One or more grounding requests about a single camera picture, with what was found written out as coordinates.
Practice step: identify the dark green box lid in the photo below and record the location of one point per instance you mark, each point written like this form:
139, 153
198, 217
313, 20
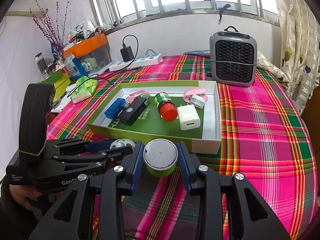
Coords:
53, 77

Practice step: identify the white round disc device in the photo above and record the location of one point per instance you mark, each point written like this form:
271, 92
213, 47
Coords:
197, 100

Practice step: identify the pink oval case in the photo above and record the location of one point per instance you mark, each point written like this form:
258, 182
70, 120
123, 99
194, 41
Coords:
136, 96

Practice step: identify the white power strip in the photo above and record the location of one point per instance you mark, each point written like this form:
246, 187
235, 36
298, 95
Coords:
136, 62

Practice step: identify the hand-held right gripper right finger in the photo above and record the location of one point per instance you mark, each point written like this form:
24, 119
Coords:
183, 166

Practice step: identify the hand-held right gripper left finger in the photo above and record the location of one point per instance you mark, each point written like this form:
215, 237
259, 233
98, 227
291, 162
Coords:
137, 166

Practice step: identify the glass jar dark contents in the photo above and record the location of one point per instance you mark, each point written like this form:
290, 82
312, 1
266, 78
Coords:
40, 61

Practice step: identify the green holder white round top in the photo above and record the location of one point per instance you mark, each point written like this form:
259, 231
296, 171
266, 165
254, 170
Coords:
160, 158

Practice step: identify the patterned pillow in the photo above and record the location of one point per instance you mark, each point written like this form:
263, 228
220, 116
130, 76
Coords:
272, 71

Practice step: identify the white USB charger plug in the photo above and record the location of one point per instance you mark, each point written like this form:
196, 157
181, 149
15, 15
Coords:
188, 117

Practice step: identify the black power adapter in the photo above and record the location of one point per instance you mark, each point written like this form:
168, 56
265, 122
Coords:
126, 53

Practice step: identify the blue printed carton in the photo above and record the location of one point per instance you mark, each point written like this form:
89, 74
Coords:
72, 66

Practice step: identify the yellow-green cardboard box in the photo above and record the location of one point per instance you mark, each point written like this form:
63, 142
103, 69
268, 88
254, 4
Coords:
60, 86

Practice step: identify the person's left hand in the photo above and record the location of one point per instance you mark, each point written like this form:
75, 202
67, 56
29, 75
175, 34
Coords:
20, 196

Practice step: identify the grey flat object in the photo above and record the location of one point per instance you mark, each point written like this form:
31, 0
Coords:
197, 52

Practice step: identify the black handheld device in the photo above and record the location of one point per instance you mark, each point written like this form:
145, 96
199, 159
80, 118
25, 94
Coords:
132, 111

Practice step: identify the black window hook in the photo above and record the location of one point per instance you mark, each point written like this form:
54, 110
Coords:
223, 10

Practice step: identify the green cardboard box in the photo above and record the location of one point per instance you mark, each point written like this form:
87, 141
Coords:
155, 130

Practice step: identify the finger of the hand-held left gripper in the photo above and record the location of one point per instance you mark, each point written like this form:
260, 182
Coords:
117, 153
100, 146

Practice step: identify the purple flower branches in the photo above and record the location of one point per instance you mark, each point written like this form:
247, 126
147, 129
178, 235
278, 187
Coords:
50, 22

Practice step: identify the small pink clip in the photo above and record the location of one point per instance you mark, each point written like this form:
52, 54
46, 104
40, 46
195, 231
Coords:
195, 92

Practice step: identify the red lid glass jar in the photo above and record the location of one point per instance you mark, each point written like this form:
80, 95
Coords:
166, 105

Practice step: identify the patterned curtain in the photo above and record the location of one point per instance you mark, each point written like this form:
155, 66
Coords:
295, 42

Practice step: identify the grey portable heater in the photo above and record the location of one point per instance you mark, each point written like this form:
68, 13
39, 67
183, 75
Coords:
232, 57

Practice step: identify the green tissue pack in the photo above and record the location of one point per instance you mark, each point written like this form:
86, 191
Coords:
83, 88

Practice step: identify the orange lid plastic bin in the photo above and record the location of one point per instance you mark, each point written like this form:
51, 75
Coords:
87, 50

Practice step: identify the white panda round device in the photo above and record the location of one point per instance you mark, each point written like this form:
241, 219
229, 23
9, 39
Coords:
122, 144

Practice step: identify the plaid tablecloth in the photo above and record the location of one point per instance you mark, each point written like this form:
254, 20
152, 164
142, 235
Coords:
262, 130

